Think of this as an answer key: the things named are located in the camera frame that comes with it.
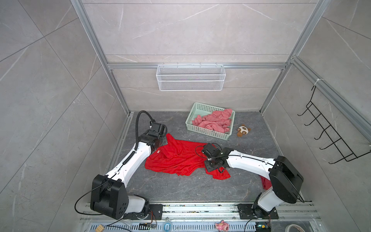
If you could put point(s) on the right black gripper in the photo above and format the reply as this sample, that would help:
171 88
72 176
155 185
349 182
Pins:
208 168

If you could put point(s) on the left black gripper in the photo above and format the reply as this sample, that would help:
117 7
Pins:
164 135

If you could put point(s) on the bright red t shirt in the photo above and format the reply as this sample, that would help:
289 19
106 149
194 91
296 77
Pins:
181 158

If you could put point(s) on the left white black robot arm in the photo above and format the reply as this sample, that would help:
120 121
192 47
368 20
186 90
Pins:
109 196

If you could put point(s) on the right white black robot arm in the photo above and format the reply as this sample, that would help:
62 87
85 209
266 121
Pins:
286 181

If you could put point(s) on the light green plastic basket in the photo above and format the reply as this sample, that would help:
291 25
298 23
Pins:
203 110

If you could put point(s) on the pink t shirt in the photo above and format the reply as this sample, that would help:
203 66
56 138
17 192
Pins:
219 121

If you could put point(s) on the brown white plush toy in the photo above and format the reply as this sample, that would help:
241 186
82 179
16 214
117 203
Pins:
243 130

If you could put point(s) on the dark red folded t shirt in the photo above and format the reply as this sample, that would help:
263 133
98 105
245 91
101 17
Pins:
266 184

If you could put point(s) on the pink plush toy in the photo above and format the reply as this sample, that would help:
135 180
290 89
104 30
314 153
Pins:
222 226

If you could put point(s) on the blue white round cap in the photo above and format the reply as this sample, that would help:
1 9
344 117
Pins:
167 226

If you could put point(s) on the white tape roll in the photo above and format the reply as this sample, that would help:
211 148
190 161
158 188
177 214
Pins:
294 226

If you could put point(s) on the small wooden block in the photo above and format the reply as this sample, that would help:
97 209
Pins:
100 228

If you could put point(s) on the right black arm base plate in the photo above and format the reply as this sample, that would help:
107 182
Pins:
248 211

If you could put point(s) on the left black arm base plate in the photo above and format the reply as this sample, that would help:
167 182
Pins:
153 211

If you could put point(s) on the aluminium mounting rail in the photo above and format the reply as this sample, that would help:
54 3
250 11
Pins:
231 211

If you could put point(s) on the black wire hook rack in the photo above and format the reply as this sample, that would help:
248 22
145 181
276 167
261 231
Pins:
327 129

